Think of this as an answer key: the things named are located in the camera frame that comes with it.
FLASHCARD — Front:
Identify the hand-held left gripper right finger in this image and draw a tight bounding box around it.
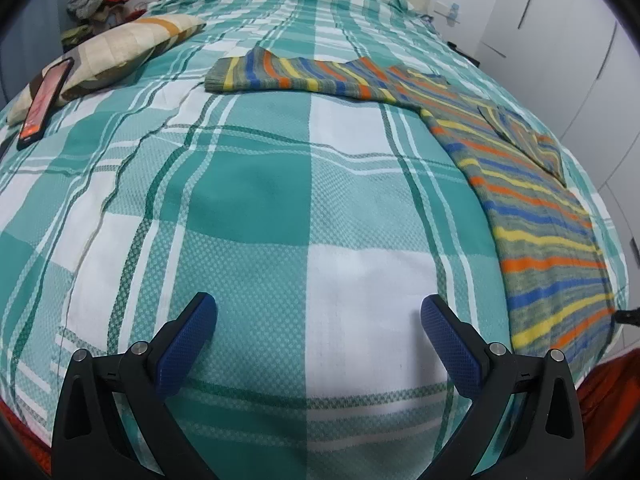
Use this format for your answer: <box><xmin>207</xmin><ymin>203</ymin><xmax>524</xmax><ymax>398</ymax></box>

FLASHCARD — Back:
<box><xmin>420</xmin><ymin>294</ymin><xmax>586</xmax><ymax>480</ymax></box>

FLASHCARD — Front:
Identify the green plaid bedspread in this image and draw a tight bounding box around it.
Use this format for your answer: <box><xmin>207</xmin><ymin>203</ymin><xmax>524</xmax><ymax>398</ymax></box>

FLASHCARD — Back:
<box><xmin>0</xmin><ymin>0</ymin><xmax>631</xmax><ymax>480</ymax></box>

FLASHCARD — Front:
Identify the wall socket with blue plug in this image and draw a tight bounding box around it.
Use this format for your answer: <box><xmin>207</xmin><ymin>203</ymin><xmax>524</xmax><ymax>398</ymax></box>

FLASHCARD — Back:
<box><xmin>432</xmin><ymin>2</ymin><xmax>463</xmax><ymax>26</ymax></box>

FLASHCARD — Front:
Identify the blue-grey curtain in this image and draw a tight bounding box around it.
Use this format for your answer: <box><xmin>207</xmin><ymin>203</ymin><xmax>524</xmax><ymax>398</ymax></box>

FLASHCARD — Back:
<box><xmin>0</xmin><ymin>0</ymin><xmax>111</xmax><ymax>111</ymax></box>

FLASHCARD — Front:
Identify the white wardrobe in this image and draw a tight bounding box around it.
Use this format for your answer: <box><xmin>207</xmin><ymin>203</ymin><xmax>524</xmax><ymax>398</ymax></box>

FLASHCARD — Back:
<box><xmin>475</xmin><ymin>0</ymin><xmax>640</xmax><ymax>261</ymax></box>

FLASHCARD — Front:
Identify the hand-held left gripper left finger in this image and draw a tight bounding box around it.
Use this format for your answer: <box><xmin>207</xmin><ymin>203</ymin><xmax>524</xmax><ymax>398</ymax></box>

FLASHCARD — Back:
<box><xmin>50</xmin><ymin>292</ymin><xmax>218</xmax><ymax>480</ymax></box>

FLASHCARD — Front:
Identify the beige patchwork pillow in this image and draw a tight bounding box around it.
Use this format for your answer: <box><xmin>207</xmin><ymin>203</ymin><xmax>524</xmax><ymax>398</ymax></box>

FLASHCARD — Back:
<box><xmin>7</xmin><ymin>14</ymin><xmax>207</xmax><ymax>126</ymax></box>

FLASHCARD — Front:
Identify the orange fleece clothing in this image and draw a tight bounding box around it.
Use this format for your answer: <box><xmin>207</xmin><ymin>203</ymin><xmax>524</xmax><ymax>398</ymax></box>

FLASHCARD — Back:
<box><xmin>0</xmin><ymin>345</ymin><xmax>640</xmax><ymax>480</ymax></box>

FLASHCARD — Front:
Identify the smartphone with red screen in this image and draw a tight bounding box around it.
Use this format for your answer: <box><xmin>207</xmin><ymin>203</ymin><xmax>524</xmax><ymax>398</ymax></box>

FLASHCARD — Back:
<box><xmin>16</xmin><ymin>57</ymin><xmax>75</xmax><ymax>151</ymax></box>

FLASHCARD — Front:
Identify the striped knit sweater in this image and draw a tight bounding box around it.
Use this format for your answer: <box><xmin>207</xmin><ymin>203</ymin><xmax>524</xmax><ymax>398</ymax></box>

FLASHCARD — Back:
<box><xmin>204</xmin><ymin>45</ymin><xmax>618</xmax><ymax>366</ymax></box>

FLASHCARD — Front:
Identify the pile of colourful clothes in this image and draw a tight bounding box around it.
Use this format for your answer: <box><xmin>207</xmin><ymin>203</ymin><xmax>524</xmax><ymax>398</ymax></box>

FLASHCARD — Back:
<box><xmin>62</xmin><ymin>0</ymin><xmax>151</xmax><ymax>41</ymax></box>

